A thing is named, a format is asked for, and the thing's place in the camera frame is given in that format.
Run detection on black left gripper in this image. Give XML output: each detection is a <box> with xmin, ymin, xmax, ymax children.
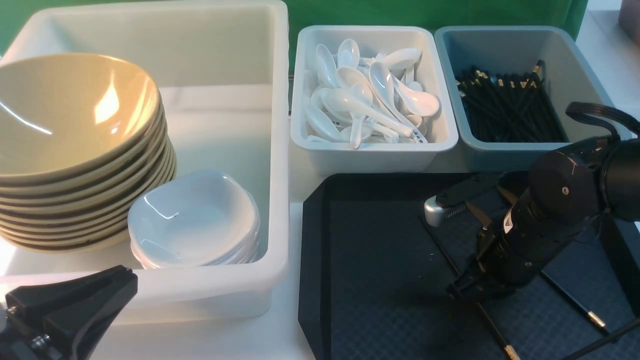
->
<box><xmin>0</xmin><ymin>265</ymin><xmax>138</xmax><ymax>360</ymax></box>

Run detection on white soup spoon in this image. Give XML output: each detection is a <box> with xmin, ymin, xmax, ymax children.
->
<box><xmin>423</xmin><ymin>195</ymin><xmax>467</xmax><ymax>227</ymax></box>

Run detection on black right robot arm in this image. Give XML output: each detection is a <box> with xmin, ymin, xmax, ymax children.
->
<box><xmin>424</xmin><ymin>101</ymin><xmax>639</xmax><ymax>302</ymax></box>

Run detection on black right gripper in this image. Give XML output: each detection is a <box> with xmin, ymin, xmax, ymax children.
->
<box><xmin>436</xmin><ymin>172</ymin><xmax>601</xmax><ymax>302</ymax></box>

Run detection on white spoon bin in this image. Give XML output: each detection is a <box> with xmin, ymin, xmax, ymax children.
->
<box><xmin>290</xmin><ymin>25</ymin><xmax>459</xmax><ymax>176</ymax></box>

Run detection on bundle of black chopsticks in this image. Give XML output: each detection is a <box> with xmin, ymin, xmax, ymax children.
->
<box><xmin>455</xmin><ymin>59</ymin><xmax>569</xmax><ymax>143</ymax></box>

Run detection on white sauce dish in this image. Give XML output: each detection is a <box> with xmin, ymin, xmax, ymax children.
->
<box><xmin>127</xmin><ymin>170</ymin><xmax>261</xmax><ymax>269</ymax></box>

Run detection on grey-blue chopstick bin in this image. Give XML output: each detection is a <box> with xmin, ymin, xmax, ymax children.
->
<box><xmin>434</xmin><ymin>25</ymin><xmax>614</xmax><ymax>173</ymax></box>

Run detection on black serving tray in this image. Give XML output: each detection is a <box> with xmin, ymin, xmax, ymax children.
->
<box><xmin>298</xmin><ymin>172</ymin><xmax>640</xmax><ymax>360</ymax></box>

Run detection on beige noodle bowl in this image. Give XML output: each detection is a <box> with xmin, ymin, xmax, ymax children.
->
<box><xmin>1</xmin><ymin>146</ymin><xmax>175</xmax><ymax>236</ymax></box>
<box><xmin>1</xmin><ymin>124</ymin><xmax>168</xmax><ymax>215</ymax></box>
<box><xmin>0</xmin><ymin>105</ymin><xmax>166</xmax><ymax>199</ymax></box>
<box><xmin>1</xmin><ymin>136</ymin><xmax>175</xmax><ymax>226</ymax></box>
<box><xmin>1</xmin><ymin>52</ymin><xmax>161</xmax><ymax>185</ymax></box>

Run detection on pile of white spoons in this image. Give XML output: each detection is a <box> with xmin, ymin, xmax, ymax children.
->
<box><xmin>302</xmin><ymin>38</ymin><xmax>441</xmax><ymax>150</ymax></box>

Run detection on stacked white sauce dishes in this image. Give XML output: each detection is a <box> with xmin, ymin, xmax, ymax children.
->
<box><xmin>129</xmin><ymin>201</ymin><xmax>261</xmax><ymax>269</ymax></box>

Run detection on large white plastic bin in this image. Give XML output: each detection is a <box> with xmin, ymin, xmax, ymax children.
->
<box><xmin>1</xmin><ymin>0</ymin><xmax>290</xmax><ymax>325</ymax></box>

